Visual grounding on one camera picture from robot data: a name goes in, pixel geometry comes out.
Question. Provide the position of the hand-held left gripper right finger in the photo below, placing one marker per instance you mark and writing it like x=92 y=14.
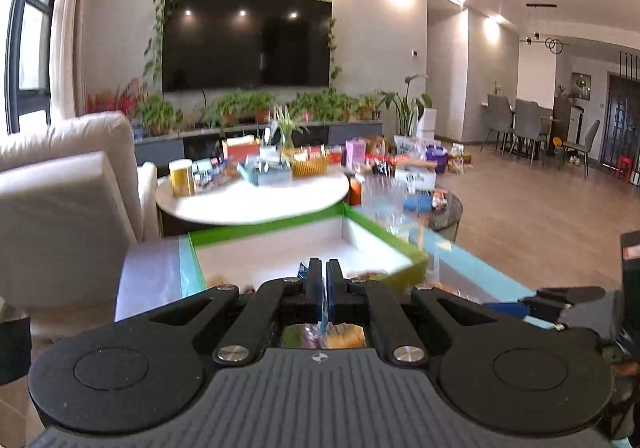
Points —
x=332 y=288

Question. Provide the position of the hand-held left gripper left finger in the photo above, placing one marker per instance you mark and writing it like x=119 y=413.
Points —
x=315 y=288

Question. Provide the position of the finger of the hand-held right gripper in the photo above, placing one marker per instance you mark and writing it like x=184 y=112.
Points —
x=507 y=309

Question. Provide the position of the green cardboard box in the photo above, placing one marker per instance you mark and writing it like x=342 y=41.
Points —
x=280 y=253

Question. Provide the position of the teal patterned mat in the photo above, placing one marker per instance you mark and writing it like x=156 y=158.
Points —
x=475 y=268

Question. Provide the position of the orange paper cup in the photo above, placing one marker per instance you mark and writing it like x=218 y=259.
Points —
x=356 y=191

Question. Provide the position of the round white table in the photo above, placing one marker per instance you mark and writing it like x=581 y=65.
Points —
x=250 y=205

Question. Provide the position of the round dark glass table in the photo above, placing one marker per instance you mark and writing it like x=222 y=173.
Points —
x=450 y=218

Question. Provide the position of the yellow woven basket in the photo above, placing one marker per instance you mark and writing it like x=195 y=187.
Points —
x=310 y=167

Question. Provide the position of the blue plastic basket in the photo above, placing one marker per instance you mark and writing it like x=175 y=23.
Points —
x=265 y=175

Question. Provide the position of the pile of small candy packets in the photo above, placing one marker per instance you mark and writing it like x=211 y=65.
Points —
x=440 y=200

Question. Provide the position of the red white box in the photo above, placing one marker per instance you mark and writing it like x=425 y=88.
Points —
x=336 y=156

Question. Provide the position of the pile of red snack packets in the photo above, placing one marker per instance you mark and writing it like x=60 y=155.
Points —
x=381 y=163

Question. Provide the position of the red stool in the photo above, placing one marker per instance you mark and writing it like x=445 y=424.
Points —
x=625 y=164

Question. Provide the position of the purple box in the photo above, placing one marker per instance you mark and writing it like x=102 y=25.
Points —
x=355 y=153

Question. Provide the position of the white blue carton box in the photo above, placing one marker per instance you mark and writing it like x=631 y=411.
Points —
x=414 y=177

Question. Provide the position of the pile of dark packets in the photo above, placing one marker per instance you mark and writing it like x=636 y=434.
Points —
x=215 y=174

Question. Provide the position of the paper bags on floor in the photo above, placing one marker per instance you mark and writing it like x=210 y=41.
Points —
x=459 y=160

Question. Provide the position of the orange tissue box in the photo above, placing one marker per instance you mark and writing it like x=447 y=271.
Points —
x=241 y=149

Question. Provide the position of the grey dining chair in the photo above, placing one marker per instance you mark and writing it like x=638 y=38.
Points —
x=585 y=140
x=500 y=120
x=531 y=125

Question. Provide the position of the spider plant in vase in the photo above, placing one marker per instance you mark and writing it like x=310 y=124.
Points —
x=287 y=125

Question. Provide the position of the grey table cloth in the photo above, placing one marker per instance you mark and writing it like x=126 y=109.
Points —
x=150 y=278

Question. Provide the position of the purple bag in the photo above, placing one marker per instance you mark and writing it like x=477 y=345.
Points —
x=436 y=159

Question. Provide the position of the yellow can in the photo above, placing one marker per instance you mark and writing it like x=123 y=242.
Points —
x=181 y=178

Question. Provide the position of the dark wooden door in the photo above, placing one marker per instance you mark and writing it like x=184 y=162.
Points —
x=622 y=123

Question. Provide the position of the grey television cabinet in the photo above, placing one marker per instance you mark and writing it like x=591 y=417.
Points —
x=200 y=145

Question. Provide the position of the white humidifier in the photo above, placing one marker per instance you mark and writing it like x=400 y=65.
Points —
x=427 y=124

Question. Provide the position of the tall leafy floor plant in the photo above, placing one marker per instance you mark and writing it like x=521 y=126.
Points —
x=405 y=105

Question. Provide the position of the row of potted plants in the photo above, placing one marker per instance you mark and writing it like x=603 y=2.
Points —
x=157 y=112

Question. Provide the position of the beige armchair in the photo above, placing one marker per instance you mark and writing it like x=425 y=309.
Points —
x=65 y=198

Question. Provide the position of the red flower arrangement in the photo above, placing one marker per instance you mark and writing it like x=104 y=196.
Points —
x=115 y=100

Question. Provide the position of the black pendant lamp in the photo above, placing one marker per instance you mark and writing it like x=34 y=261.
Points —
x=541 y=6

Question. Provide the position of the dark cloth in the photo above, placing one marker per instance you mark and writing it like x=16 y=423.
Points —
x=12 y=348

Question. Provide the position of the beige curtain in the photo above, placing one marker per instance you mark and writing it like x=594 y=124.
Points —
x=70 y=28

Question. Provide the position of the narrow black-framed window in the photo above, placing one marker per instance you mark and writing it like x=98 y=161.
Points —
x=37 y=28

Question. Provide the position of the wall television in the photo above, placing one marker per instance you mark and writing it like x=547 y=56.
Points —
x=250 y=43

